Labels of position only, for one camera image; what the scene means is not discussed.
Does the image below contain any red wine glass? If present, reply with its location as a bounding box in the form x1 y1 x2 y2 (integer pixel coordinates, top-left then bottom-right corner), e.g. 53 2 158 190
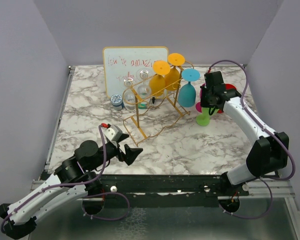
217 83 237 114

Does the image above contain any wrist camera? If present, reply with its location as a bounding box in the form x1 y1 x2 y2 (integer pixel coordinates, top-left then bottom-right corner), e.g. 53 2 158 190
101 123 123 146
204 71 226 95

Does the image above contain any front orange wine glass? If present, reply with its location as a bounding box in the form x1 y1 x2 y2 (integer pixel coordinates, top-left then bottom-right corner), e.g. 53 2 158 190
149 60 171 98

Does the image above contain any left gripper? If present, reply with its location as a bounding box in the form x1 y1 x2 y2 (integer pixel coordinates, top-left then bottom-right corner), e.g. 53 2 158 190
88 133 143 172

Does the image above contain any front clear wine glass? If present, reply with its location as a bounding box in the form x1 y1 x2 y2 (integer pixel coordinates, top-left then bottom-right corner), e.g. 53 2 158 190
123 76 136 112

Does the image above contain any rear orange wine glass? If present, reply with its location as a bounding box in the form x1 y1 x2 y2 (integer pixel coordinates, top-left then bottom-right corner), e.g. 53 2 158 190
164 53 185 91

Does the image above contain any yellow framed whiteboard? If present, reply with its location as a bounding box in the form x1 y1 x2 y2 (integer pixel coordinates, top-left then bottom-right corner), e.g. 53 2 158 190
102 46 169 98

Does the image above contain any gold wire glass rack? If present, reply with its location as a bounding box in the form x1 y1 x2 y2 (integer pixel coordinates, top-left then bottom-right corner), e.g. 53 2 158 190
122 60 195 146

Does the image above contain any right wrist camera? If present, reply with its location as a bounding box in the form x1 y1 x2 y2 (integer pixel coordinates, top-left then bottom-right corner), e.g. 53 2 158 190
204 71 226 95

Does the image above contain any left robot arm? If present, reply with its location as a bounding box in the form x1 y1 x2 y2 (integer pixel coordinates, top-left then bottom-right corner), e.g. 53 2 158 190
0 133 143 240

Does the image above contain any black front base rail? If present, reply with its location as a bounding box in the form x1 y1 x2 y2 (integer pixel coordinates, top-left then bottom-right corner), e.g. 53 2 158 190
82 174 249 209

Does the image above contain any orange wine glass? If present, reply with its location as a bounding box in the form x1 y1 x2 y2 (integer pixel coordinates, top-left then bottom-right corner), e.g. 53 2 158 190
149 60 171 98
164 53 185 91

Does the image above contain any pink wine glass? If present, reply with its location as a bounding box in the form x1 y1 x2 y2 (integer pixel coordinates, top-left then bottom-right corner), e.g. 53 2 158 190
195 89 202 113

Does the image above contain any clear wine glass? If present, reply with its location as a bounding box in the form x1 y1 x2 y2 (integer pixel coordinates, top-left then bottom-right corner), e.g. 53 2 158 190
123 76 136 112
137 68 152 99

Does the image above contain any green wine glass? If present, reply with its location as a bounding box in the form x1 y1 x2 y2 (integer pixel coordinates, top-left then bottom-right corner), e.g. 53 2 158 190
196 107 219 127

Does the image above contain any blue white small can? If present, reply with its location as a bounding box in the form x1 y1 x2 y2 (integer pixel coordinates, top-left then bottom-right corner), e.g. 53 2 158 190
110 94 124 111

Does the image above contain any rear clear wine glass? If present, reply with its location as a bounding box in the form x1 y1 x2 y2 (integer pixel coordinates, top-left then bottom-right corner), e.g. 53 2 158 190
137 68 152 99

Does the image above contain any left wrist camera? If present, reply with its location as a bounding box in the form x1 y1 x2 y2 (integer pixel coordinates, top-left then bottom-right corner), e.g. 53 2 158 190
101 123 123 146

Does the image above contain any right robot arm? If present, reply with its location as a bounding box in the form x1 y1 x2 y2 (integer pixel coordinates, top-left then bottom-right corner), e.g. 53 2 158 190
200 83 289 196

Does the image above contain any teal wine glass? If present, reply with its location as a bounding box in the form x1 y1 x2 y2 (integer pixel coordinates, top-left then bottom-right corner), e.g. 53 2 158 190
177 68 201 108

